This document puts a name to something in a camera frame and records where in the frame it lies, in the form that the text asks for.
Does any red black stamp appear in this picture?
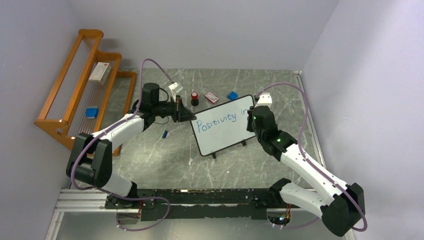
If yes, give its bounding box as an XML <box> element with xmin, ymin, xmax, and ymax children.
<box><xmin>190</xmin><ymin>91</ymin><xmax>199</xmax><ymax>106</ymax></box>

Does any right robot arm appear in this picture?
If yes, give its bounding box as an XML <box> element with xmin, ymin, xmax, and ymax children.
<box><xmin>247</xmin><ymin>105</ymin><xmax>365</xmax><ymax>237</ymax></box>

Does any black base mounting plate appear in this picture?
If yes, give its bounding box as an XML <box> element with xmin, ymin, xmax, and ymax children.
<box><xmin>104</xmin><ymin>188</ymin><xmax>287</xmax><ymax>222</ymax></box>

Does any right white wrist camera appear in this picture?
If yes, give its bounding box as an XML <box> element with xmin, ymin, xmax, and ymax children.
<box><xmin>254</xmin><ymin>92</ymin><xmax>273</xmax><ymax>108</ymax></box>

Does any white whiteboard black frame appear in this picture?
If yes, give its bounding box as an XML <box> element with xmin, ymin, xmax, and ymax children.
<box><xmin>190</xmin><ymin>95</ymin><xmax>255</xmax><ymax>157</ymax></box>

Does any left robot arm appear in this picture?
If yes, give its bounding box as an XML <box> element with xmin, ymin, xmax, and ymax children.
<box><xmin>66</xmin><ymin>82</ymin><xmax>196</xmax><ymax>208</ymax></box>

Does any white red box on shelf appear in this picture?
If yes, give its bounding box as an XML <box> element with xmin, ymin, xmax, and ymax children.
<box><xmin>88</xmin><ymin>62</ymin><xmax>111</xmax><ymax>85</ymax></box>

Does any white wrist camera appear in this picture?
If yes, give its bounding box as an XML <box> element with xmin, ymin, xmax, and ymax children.
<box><xmin>254</xmin><ymin>92</ymin><xmax>273</xmax><ymax>108</ymax></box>
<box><xmin>168</xmin><ymin>82</ymin><xmax>184</xmax><ymax>99</ymax></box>

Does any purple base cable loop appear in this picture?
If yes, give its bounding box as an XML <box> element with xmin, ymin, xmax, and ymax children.
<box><xmin>115</xmin><ymin>195</ymin><xmax>172</xmax><ymax>232</ymax></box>

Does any blue eraser block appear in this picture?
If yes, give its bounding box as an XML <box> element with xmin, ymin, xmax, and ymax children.
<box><xmin>227</xmin><ymin>91</ymin><xmax>239</xmax><ymax>101</ymax></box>

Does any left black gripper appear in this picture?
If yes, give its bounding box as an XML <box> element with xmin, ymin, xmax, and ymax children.
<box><xmin>152</xmin><ymin>95</ymin><xmax>196</xmax><ymax>123</ymax></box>

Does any red white small box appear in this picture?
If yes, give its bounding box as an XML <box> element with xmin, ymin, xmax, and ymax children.
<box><xmin>205</xmin><ymin>92</ymin><xmax>219</xmax><ymax>105</ymax></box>

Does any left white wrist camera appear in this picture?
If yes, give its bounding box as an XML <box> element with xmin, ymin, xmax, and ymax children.
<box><xmin>168</xmin><ymin>82</ymin><xmax>184</xmax><ymax>99</ymax></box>

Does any blue marker cap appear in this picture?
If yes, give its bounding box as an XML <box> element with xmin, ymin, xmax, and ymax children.
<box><xmin>162</xmin><ymin>130</ymin><xmax>168</xmax><ymax>139</ymax></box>

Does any blue object on shelf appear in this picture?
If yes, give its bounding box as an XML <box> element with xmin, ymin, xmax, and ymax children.
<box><xmin>85</xmin><ymin>106</ymin><xmax>99</xmax><ymax>119</ymax></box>

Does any aluminium frame rail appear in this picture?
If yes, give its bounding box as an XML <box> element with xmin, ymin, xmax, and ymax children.
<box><xmin>46</xmin><ymin>189</ymin><xmax>336</xmax><ymax>240</ymax></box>

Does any orange wooden shelf rack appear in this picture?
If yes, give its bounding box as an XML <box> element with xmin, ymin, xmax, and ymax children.
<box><xmin>34</xmin><ymin>29</ymin><xmax>137</xmax><ymax>150</ymax></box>

